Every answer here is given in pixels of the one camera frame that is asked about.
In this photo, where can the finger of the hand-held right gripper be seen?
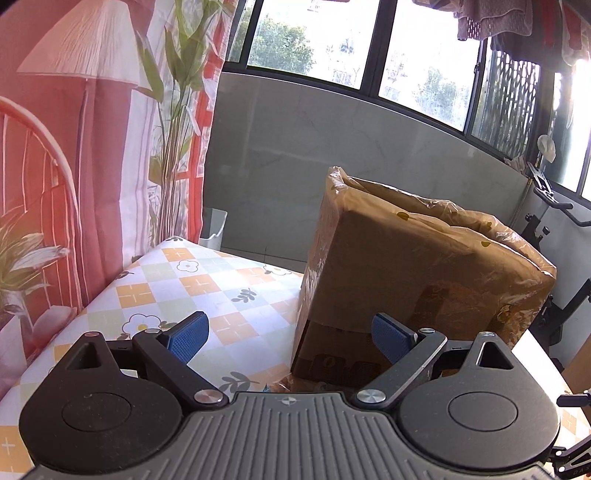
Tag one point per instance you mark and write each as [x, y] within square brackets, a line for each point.
[572, 399]
[572, 454]

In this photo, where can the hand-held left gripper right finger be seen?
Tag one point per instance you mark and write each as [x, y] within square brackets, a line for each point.
[390, 339]

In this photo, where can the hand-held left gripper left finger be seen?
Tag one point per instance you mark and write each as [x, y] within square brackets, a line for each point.
[187, 339]

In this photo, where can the brown cardboard box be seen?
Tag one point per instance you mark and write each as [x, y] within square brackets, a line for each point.
[415, 258]

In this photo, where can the checked floral tablecloth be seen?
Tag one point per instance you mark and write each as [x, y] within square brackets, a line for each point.
[221, 286]

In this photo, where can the white waste bin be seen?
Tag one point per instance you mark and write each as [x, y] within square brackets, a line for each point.
[213, 228]

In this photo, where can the black exercise bike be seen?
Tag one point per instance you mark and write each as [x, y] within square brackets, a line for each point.
[554, 198]

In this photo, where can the crumpled cloth on sill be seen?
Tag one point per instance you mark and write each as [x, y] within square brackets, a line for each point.
[517, 164]

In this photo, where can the printed red curtain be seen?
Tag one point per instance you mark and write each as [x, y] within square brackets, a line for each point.
[92, 138]

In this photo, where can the white object on sill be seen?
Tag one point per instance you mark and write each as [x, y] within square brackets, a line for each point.
[548, 147]

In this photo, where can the black framed window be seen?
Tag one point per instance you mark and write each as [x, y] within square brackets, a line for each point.
[323, 37]

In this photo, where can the hanging dark clothes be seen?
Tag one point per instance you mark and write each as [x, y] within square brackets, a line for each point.
[508, 18]

